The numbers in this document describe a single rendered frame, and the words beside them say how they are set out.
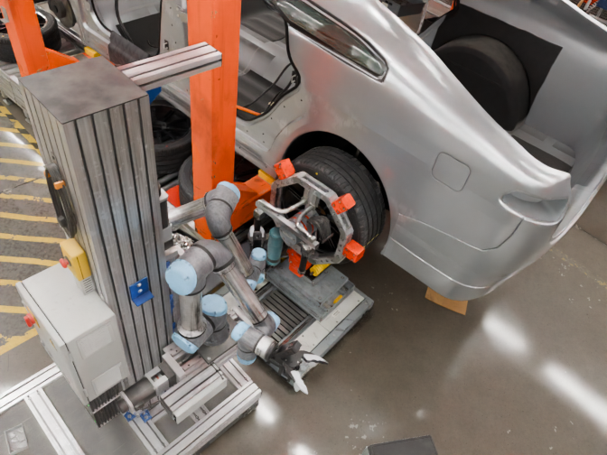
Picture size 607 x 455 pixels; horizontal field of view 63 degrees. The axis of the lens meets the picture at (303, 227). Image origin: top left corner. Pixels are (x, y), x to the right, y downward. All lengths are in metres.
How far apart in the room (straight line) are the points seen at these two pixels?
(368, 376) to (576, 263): 2.14
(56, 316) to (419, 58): 1.81
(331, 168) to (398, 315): 1.36
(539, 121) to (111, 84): 3.19
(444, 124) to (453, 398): 1.80
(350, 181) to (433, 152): 0.49
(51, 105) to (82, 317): 0.81
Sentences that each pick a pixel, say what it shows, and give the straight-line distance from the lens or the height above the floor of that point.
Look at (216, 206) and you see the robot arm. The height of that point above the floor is 1.31.
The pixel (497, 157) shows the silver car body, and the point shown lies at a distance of 2.25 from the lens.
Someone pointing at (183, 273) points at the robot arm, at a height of 1.45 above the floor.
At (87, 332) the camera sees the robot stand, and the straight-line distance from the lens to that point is 1.94.
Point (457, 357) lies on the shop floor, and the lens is 3.56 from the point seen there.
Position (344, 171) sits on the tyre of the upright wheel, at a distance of 2.65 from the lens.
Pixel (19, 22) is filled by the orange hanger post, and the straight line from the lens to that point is 4.06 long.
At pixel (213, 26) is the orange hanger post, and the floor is 1.87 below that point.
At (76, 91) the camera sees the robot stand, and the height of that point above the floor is 2.03.
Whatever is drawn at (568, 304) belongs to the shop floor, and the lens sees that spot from 4.28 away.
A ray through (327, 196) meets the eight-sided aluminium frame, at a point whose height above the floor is 1.12.
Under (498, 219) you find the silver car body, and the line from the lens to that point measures 2.37.
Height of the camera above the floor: 2.83
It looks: 46 degrees down
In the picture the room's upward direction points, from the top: 11 degrees clockwise
